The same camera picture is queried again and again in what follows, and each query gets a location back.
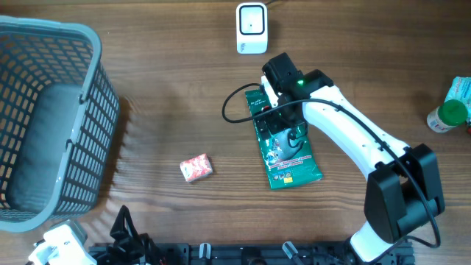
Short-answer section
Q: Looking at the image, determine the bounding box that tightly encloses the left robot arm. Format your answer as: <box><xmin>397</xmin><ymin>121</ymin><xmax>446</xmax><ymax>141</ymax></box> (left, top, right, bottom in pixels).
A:
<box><xmin>110</xmin><ymin>205</ymin><xmax>166</xmax><ymax>265</ymax></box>

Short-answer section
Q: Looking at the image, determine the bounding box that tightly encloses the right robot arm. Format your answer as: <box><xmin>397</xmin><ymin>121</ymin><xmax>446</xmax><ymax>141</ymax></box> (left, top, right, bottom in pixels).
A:
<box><xmin>262</xmin><ymin>53</ymin><xmax>445</xmax><ymax>264</ymax></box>

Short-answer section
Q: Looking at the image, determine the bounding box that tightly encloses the red white patterned box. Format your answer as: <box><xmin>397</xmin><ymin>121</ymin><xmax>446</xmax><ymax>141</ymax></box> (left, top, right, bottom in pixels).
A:
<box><xmin>180</xmin><ymin>153</ymin><xmax>213</xmax><ymax>183</ymax></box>

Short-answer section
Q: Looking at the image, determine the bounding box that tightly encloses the white barcode scanner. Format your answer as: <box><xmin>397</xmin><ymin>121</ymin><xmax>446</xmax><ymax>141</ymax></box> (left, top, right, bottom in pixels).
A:
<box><xmin>235</xmin><ymin>2</ymin><xmax>268</xmax><ymax>54</ymax></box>

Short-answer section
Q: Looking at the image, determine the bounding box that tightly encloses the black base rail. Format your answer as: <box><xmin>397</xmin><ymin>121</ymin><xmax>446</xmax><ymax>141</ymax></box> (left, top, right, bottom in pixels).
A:
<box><xmin>89</xmin><ymin>241</ymin><xmax>415</xmax><ymax>265</ymax></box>

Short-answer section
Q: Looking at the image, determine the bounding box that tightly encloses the green lid jar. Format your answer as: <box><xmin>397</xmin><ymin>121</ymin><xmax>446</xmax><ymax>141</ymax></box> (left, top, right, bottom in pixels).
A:
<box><xmin>426</xmin><ymin>99</ymin><xmax>468</xmax><ymax>133</ymax></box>

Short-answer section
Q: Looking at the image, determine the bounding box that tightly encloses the grey plastic shopping basket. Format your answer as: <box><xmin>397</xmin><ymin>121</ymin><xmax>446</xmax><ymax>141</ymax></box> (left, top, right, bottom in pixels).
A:
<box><xmin>1</xmin><ymin>16</ymin><xmax>120</xmax><ymax>233</ymax></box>

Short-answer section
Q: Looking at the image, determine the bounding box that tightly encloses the white teal pouch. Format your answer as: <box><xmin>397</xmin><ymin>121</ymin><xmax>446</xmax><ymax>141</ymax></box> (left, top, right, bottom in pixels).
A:
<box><xmin>445</xmin><ymin>77</ymin><xmax>471</xmax><ymax>123</ymax></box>

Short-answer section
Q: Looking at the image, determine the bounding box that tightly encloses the green 3M gloves package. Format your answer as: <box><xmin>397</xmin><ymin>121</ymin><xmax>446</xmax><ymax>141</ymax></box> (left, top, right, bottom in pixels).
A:
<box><xmin>244</xmin><ymin>89</ymin><xmax>324</xmax><ymax>191</ymax></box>

